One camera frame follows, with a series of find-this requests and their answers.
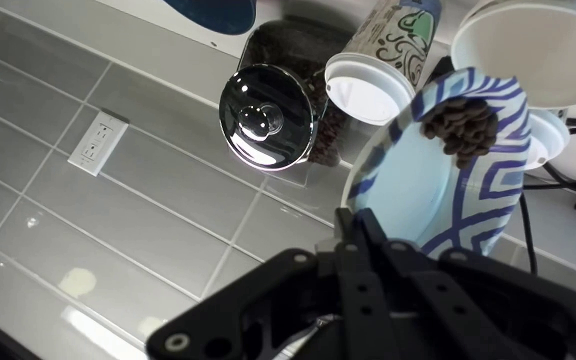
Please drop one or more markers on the white wall outlet right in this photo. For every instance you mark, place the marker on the white wall outlet right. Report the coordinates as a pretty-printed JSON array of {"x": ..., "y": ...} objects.
[{"x": 99, "y": 142}]

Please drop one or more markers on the lidded paper cup left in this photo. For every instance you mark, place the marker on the lidded paper cup left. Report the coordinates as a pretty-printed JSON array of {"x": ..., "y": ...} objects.
[{"x": 548, "y": 136}]

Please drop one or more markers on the blue patterned white plate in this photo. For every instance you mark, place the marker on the blue patterned white plate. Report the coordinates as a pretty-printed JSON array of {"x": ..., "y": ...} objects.
[{"x": 419, "y": 193}]

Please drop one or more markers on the dark blue bowl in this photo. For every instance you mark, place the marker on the dark blue bowl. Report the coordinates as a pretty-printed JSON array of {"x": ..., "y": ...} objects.
[{"x": 223, "y": 17}]

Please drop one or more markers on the lidded paper cup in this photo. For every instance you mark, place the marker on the lidded paper cup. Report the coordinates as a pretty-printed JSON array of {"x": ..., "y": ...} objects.
[
  {"x": 374, "y": 76},
  {"x": 548, "y": 136}
]

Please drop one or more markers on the chrome lidded canister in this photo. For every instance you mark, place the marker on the chrome lidded canister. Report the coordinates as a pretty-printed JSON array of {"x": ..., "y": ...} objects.
[{"x": 274, "y": 111}]

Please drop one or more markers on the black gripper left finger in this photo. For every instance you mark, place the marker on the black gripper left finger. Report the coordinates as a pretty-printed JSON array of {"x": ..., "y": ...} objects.
[{"x": 365, "y": 309}]

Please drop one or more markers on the open patterned paper cup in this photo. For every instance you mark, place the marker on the open patterned paper cup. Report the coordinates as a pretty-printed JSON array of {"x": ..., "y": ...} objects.
[{"x": 530, "y": 40}]

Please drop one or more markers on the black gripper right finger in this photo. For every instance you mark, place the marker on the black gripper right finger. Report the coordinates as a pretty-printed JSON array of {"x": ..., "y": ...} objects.
[{"x": 489, "y": 311}]

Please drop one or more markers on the lidded paper cup right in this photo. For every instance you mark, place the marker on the lidded paper cup right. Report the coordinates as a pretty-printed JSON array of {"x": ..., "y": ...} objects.
[{"x": 374, "y": 76}]

